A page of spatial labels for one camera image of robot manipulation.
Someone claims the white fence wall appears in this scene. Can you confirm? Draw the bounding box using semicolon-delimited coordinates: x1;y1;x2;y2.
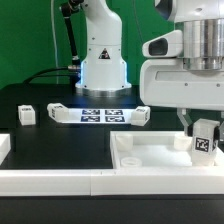
0;134;11;165
0;167;224;196

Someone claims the white front fence wall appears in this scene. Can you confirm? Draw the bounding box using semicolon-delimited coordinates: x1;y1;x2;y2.
0;167;224;196

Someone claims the sheet of fiducial markers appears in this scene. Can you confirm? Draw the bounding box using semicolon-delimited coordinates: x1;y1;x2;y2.
68;108;133;124

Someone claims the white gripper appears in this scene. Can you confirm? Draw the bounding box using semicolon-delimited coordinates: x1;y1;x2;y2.
139;59;224;145

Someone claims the white square table top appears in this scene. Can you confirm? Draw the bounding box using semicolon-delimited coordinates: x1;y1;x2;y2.
110;131;224;170

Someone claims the white left fence wall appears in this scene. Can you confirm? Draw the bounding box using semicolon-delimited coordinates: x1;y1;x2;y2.
0;134;11;165

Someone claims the grey hanging cable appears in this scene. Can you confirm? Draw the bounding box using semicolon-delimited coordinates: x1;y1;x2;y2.
50;0;60;84

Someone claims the black cable bundle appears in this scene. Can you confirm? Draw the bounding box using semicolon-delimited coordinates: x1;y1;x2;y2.
22;66;82;84

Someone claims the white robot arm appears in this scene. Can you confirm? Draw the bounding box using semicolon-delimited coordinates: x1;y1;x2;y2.
61;0;224;111

